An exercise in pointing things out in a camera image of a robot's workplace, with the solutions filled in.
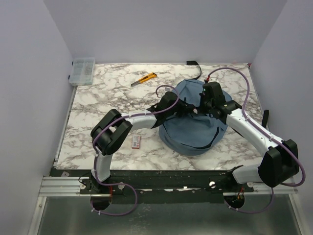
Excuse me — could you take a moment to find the blue backpack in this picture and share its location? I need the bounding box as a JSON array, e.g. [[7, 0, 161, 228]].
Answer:
[[158, 79, 228, 156]]

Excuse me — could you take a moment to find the red white staples box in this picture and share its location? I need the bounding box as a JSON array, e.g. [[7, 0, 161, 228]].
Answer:
[[132, 136, 141, 149]]

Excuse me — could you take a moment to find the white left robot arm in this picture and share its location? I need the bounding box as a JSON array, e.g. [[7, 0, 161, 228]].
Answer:
[[90, 92, 197, 193]]

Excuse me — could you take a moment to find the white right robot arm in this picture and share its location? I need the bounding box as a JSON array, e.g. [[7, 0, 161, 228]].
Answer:
[[199, 81, 299, 192]]

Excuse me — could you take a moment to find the yellow utility knife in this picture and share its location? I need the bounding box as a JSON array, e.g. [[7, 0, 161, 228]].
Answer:
[[131, 72, 157, 87]]

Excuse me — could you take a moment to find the clear plastic organizer box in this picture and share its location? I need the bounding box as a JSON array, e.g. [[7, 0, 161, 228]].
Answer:
[[69, 57, 95, 86]]

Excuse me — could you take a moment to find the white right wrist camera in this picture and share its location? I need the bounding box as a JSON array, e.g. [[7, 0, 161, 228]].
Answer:
[[204, 76, 219, 83]]

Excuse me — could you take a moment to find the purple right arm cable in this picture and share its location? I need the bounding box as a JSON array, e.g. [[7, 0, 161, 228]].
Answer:
[[205, 67, 306, 213]]

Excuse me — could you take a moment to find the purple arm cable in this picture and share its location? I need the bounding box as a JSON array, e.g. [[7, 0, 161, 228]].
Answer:
[[205, 67, 306, 213], [92, 85, 180, 216]]

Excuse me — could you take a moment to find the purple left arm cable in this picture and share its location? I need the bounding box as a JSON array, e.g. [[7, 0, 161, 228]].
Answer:
[[92, 85, 180, 216]]

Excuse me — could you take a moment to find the black mounting base plate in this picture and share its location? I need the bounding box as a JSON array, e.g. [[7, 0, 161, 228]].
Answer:
[[49, 169, 271, 210]]

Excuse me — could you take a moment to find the aluminium rail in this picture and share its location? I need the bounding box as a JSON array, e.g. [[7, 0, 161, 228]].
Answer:
[[38, 176, 89, 197]]

